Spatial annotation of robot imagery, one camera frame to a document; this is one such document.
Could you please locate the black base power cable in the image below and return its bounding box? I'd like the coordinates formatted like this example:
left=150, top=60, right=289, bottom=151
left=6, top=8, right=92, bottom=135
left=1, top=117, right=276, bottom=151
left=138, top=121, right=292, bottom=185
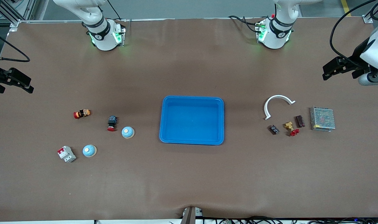
left=228, top=15, right=259, bottom=33
left=106, top=0, right=121, bottom=21

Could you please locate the blue plastic tray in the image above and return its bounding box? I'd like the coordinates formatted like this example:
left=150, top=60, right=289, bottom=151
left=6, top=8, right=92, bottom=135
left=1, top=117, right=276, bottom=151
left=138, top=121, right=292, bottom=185
left=159, top=96, right=224, bottom=146

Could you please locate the white circuit breaker red lever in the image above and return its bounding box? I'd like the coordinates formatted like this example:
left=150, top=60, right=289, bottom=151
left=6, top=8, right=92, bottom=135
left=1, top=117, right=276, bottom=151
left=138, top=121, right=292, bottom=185
left=57, top=146, right=77, bottom=163

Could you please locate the aluminium frame profile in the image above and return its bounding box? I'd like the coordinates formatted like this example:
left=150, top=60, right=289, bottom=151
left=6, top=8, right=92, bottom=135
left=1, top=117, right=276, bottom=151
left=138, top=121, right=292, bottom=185
left=0, top=0, right=37, bottom=33
left=362, top=0, right=378, bottom=24

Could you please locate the orange emergency stop button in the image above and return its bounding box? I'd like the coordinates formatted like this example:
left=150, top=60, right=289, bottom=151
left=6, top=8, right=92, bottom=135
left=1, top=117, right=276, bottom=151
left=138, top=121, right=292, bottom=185
left=73, top=109, right=91, bottom=119

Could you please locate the brass valve red handwheel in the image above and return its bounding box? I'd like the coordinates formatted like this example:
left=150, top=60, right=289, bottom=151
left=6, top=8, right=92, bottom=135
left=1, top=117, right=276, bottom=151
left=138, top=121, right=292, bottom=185
left=285, top=121, right=300, bottom=137

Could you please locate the grey metal mount bracket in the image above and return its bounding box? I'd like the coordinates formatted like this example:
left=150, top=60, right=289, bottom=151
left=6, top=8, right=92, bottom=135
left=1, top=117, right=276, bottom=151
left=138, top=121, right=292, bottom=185
left=180, top=206, right=203, bottom=224

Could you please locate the brown table mat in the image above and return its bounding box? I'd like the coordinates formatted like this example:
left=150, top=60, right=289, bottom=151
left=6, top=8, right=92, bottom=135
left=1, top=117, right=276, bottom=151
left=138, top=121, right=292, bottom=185
left=0, top=17, right=378, bottom=222

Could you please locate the metal mesh power supply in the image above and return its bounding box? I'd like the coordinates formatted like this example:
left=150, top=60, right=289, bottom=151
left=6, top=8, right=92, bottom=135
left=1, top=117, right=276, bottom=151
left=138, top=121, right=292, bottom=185
left=310, top=106, right=336, bottom=132

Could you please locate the white curved plastic clamp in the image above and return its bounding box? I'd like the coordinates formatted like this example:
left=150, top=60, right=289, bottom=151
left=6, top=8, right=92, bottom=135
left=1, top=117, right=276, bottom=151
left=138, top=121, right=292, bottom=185
left=264, top=95, right=296, bottom=120

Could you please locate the blue call bell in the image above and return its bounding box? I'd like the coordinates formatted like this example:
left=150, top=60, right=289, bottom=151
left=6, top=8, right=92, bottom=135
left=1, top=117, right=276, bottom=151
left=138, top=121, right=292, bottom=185
left=121, top=126, right=135, bottom=139
left=82, top=145, right=97, bottom=158

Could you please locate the red mushroom pushbutton switch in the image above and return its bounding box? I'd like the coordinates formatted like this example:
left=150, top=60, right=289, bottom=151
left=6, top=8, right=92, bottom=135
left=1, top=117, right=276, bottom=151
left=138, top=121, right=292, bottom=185
left=107, top=116, right=118, bottom=132

